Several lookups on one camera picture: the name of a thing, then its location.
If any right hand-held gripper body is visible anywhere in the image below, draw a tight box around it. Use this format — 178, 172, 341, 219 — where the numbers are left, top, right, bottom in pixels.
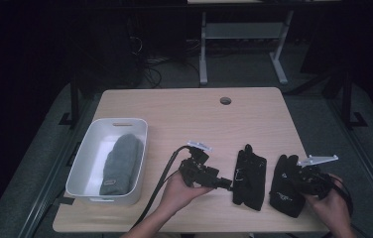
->
293, 154, 339, 200

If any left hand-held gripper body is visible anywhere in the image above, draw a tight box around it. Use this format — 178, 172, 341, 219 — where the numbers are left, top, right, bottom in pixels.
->
179, 140, 222, 190

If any black glove with white print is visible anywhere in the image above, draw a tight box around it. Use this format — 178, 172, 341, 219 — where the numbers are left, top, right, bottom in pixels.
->
269, 154, 307, 219

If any black glove with buckle strap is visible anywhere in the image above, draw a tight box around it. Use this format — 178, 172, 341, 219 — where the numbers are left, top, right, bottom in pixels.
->
231, 143, 268, 212

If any grey mitten with label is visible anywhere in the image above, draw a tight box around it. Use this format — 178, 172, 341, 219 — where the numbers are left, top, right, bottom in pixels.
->
98, 133, 145, 196

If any white plastic bin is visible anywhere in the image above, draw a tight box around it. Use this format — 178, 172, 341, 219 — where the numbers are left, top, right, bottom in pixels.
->
64, 117, 149, 206

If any person's left hand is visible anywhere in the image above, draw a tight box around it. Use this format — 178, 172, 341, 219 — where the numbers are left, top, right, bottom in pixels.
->
158, 171, 214, 216

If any person's right hand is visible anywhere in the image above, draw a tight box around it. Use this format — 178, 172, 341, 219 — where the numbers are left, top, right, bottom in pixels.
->
303, 173, 351, 230

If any black metal stand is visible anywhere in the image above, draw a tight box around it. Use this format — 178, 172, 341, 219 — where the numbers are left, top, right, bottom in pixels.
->
338, 70, 369, 129
58, 70, 80, 129

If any black tape strip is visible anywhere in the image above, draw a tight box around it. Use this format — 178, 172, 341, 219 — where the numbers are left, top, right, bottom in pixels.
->
53, 194, 75, 206

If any left hand-held gripper cable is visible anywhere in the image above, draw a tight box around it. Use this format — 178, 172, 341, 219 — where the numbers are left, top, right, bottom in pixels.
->
130, 145, 192, 230

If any hand-held gripper cable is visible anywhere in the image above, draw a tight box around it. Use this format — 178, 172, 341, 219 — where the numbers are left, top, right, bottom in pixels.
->
330, 177, 371, 238
130, 145, 192, 230

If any right hand-held gripper cable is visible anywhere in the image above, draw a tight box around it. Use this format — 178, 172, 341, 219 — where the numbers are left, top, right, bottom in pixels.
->
330, 177, 371, 238

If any aluminium floor rail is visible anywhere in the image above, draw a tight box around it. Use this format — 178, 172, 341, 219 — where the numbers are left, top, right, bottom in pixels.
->
17, 95, 96, 238
326, 97, 373, 229

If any tangle of floor cables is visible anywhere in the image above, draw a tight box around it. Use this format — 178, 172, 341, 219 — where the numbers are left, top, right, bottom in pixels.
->
126, 34, 202, 89

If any grey metal desk frame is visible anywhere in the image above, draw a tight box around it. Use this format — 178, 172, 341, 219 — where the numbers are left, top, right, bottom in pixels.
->
198, 9, 296, 86

